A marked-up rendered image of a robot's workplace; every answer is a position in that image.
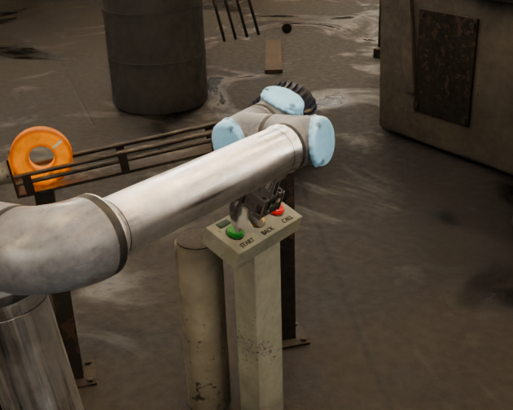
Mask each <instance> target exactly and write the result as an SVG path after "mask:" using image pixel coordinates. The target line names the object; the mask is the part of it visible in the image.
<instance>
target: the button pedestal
mask: <svg viewBox="0 0 513 410"><path fill-rule="evenodd" d="M281 205H282V206H283V208H284V211H283V214H281V215H274V214H272V213H270V214H269V215H267V216H265V217H264V219H265V222H264V224H263V226H261V227H258V226H254V225H252V226H253V232H251V233H249V232H247V231H245V230H244V234H243V236H242V237H241V238H232V237H231V236H229V235H228V233H227V228H228V227H229V226H231V225H232V222H231V218H230V215H228V216H226V217H224V218H222V219H221V220H219V221H217V222H215V223H213V224H211V225H210V226H208V227H206V229H205V231H204V236H203V240H202V243H203V244H204V245H205V246H206V247H207V248H209V249H210V250H211V251H213V252H214V253H215V254H216V255H218V256H219V257H220V258H221V259H223V260H224V261H225V262H227V263H228V264H229V265H230V266H231V267H232V268H233V269H234V275H235V306H236V323H237V339H238V356H239V387H240V404H239V405H237V406H236V407H235V408H233V409H232V410H307V408H305V407H303V406H301V405H299V404H298V403H295V402H293V401H291V400H290V399H287V398H285V397H283V352H282V310H281V268H280V241H282V240H283V239H284V238H286V237H288V236H289V235H291V234H293V233H295V232H296V231H297V230H298V227H299V225H300V221H301V218H302V216H301V215H300V214H299V213H297V212H296V211H294V210H293V209H291V208H290V207H289V206H288V205H287V204H285V203H284V202H282V203H281ZM225 219H227V220H228V221H229V222H230V224H228V225H227V226H225V227H223V228H221V229H220V228H219V227H218V226H216V224H218V223H220V222H221V221H223V220H225Z"/></svg>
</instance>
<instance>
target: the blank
mask: <svg viewBox="0 0 513 410"><path fill-rule="evenodd" d="M38 146H45V147H47V148H49V149H51V150H52V152H53V153H54V156H55V157H54V159H53V160H52V162H51V163H50V164H47V165H45V166H38V165H36V164H34V163H33V162H32V161H31V160H30V158H29V153H30V151H31V150H32V149H34V148H35V147H38ZM10 161H11V166H12V168H13V170H14V172H15V174H16V175H17V174H21V173H24V172H31V171H35V170H38V169H43V168H49V167H53V166H57V165H60V164H67V163H71V162H72V148H71V145H70V143H69V141H68V139H67V138H66V137H65V136H64V135H63V134H62V133H61V132H59V131H58V130H56V129H53V128H50V127H46V126H35V127H32V128H29V129H26V130H24V131H23V132H21V133H20V134H19V135H18V136H17V137H16V138H15V140H14V141H13V142H12V145H11V152H10ZM68 170H70V168H64V169H60V170H56V171H53V172H46V173H43V174H38V175H35V176H31V178H36V177H43V176H46V175H50V174H54V173H57V172H64V171H68ZM64 177H65V176H64ZM64 177H57V178H54V179H50V180H46V181H39V182H36V183H33V184H34V185H52V184H54V183H56V182H58V181H60V180H62V179H63V178H64Z"/></svg>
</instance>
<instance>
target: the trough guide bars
mask: <svg viewBox="0 0 513 410"><path fill-rule="evenodd" d="M309 113H312V109H308V110H305V109H304V110H303V116H306V114H309ZM219 122H221V120H219V121H215V122H212V123H207V124H201V125H197V126H193V127H190V128H185V129H179V130H175V131H171V132H167V133H161V134H156V135H153V136H149V137H142V138H139V139H134V140H131V141H127V142H120V143H117V144H112V145H109V146H102V147H98V148H94V149H90V150H84V151H80V152H76V153H72V157H73V158H75V157H79V156H83V155H89V154H93V153H97V152H100V151H105V150H111V149H115V148H116V151H113V152H108V153H105V154H101V155H94V156H91V157H86V158H83V159H76V160H73V161H72V162H71V163H67V164H60V165H57V166H53V167H49V168H43V169H38V170H35V171H31V172H24V173H21V174H17V175H13V177H14V180H16V179H20V178H22V181H18V182H16V183H15V184H16V187H18V186H22V185H24V188H25V190H26V194H27V196H28V197H29V196H33V195H36V192H35V189H34V186H33V183H36V182H39V181H46V180H50V179H54V178H57V177H64V176H67V175H72V174H75V173H79V172H85V171H89V170H93V169H96V168H103V167H107V166H111V165H114V164H120V166H121V171H122V175H125V174H129V173H130V169H129V163H128V162H129V161H133V160H136V159H143V158H146V157H151V156H154V155H161V154H164V153H169V152H172V151H176V150H182V149H186V148H190V147H193V146H200V145H204V144H208V143H211V144H212V132H213V126H215V125H216V124H218V123H219ZM199 129H205V131H203V132H199V133H193V134H189V135H185V136H181V137H175V138H170V139H167V140H163V141H159V142H153V143H148V144H145V145H141V146H135V147H130V148H127V149H125V148H124V146H129V145H133V144H137V143H141V142H148V141H151V140H156V139H159V138H163V137H170V136H173V135H178V134H181V133H188V132H192V131H196V130H199ZM202 137H206V138H207V139H205V140H202V141H197V142H191V143H187V144H183V145H180V146H173V147H170V148H165V149H162V150H155V151H152V152H147V153H144V154H140V155H133V156H130V157H127V155H128V154H133V153H136V152H139V151H144V150H150V149H154V148H158V147H162V146H168V145H172V144H176V143H179V142H186V141H190V140H194V139H197V138H202ZM212 149H213V144H212ZM213 151H214V149H213ZM114 157H118V159H115V160H112V161H107V162H104V163H100V164H94V165H90V166H86V167H82V168H76V169H72V170H68V171H64V172H57V173H54V174H50V175H46V176H43V177H36V178H31V176H35V175H38V174H43V173H46V172H53V171H56V170H60V169H64V168H70V167H75V166H78V165H82V164H88V163H93V162H96V161H100V160H104V159H110V158H114ZM53 159H54V158H50V159H44V160H39V161H36V162H33V163H34V164H36V165H43V164H49V163H51V162H52V160H53Z"/></svg>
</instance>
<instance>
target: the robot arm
mask: <svg viewBox="0 0 513 410"><path fill-rule="evenodd" d="M304 107H305V103H304V101H303V99H302V97H301V96H300V95H299V94H297V93H295V92H293V91H292V90H290V89H287V88H283V87H280V86H269V87H266V88H264V89H263V91H262V93H261V99H260V102H258V103H256V104H254V105H252V106H250V107H248V108H246V109H244V110H242V111H240V112H238V113H236V114H234V115H232V116H230V117H226V118H224V119H223V120H222V121H221V122H219V123H218V124H216V125H215V127H214V128H213V132H212V144H213V149H214V151H213V152H211V153H208V154H206V155H203V156H201V157H199V158H197V159H193V160H192V161H190V162H187V163H185V164H182V165H180V166H177V167H176V168H172V169H170V170H168V171H166V172H162V173H161V174H159V175H156V176H154V177H151V178H149V179H146V180H145V181H141V182H139V183H137V184H135V185H132V186H130V187H128V188H125V189H123V190H120V191H118V192H116V193H114V194H110V195H108V196H106V197H104V198H100V197H99V196H97V195H95V194H81V195H78V196H76V197H74V198H71V199H68V200H64V201H61V202H57V203H50V204H45V205H39V206H25V205H19V204H14V203H5V202H0V404H1V407H2V410H84V408H83V404H82V401H81V397H80V395H79V391H78V389H77V384H76V382H75V378H74V376H73V373H72V369H71V365H70V363H69V360H68V355H67V352H66V350H65V347H64V342H63V339H62V337H61V334H60V332H59V327H58V324H57V321H56V319H55V314H54V311H53V308H52V306H51V302H50V298H49V294H56V293H61V292H65V291H70V290H76V289H80V288H83V287H86V286H90V285H93V284H95V283H98V282H101V281H104V280H106V279H108V278H109V277H112V276H114V275H115V274H117V273H119V272H120V271H121V270H122V269H123V268H124V267H125V266H126V264H127V261H128V258H129V254H131V253H133V252H135V251H137V250H139V249H141V248H143V247H145V246H147V245H149V244H151V243H153V242H154V241H156V240H158V239H160V238H162V237H164V236H166V235H168V234H170V233H172V232H174V231H176V230H178V229H180V228H182V227H184V226H186V225H188V224H190V223H191V222H193V221H195V220H198V219H199V218H201V217H203V216H206V215H207V214H209V213H211V212H214V211H216V210H217V209H218V208H220V207H223V206H225V205H226V204H228V203H230V218H231V222H232V225H233V227H234V229H235V231H236V232H237V233H239V232H241V231H242V229H243V230H245V231H247V232H249V233H251V232H253V226H252V224H253V225H256V226H258V227H261V226H263V224H264V221H263V219H262V218H263V217H265V216H267V215H269V214H270V213H272V212H274V211H276V210H277V209H279V208H280V206H281V203H282V201H283V196H284V194H285V191H284V190H283V189H282V188H281V187H279V184H280V181H281V180H282V179H284V178H286V176H287V174H288V173H291V172H294V171H296V170H297V169H299V168H302V167H304V166H308V165H310V166H314V167H318V166H324V165H326V164H327V163H328V162H329V161H330V159H331V157H332V155H333V152H334V148H335V133H334V129H333V126H332V124H331V122H330V121H329V120H328V119H327V118H326V117H325V116H317V115H311V116H303V110H304Z"/></svg>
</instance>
